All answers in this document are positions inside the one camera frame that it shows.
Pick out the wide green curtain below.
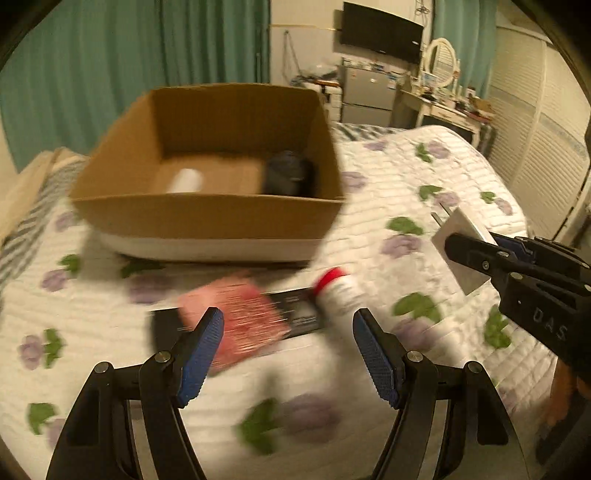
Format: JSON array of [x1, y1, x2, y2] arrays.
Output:
[[0, 0, 271, 172]]

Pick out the grey small fridge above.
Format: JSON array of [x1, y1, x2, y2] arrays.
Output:
[[339, 64, 399, 126]]

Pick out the black round container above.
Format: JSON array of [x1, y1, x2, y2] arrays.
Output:
[[262, 150, 317, 197]]

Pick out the cluttered side table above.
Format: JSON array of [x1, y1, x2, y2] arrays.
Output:
[[290, 64, 343, 121]]

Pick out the white dressing table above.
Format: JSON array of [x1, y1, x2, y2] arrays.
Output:
[[399, 84, 496, 149]]

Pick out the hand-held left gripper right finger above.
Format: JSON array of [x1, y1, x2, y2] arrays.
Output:
[[353, 308, 527, 480]]

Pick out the black flat box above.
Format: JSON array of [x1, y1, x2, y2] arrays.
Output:
[[147, 286, 325, 357]]

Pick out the grey striped blanket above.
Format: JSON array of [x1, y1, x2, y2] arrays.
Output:
[[0, 157, 89, 289]]

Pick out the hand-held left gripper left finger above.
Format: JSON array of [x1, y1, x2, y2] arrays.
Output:
[[46, 307, 225, 480]]

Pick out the pink packet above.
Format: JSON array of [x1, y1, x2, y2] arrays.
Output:
[[177, 271, 297, 371]]

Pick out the cardboard box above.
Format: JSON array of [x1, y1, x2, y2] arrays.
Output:
[[69, 83, 347, 265]]

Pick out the white oval mirror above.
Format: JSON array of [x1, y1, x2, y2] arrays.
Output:
[[422, 37, 461, 91]]

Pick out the narrow green curtain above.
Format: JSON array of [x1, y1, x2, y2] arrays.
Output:
[[431, 0, 498, 99]]

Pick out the white floral quilt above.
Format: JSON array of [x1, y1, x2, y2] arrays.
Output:
[[0, 124, 560, 480]]

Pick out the white bottle with red cap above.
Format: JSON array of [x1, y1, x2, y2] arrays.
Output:
[[311, 267, 366, 325]]

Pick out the white louvered wardrobe doors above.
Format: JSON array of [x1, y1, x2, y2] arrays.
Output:
[[484, 25, 591, 241]]

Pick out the beige pillow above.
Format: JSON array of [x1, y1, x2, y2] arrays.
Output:
[[0, 148, 88, 241]]

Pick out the black wall television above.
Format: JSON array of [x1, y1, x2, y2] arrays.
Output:
[[340, 1, 425, 65]]

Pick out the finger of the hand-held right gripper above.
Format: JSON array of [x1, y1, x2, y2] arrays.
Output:
[[445, 233, 533, 289], [491, 233, 537, 260]]

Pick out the person's right hand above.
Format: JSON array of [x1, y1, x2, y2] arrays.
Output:
[[542, 356, 580, 428]]

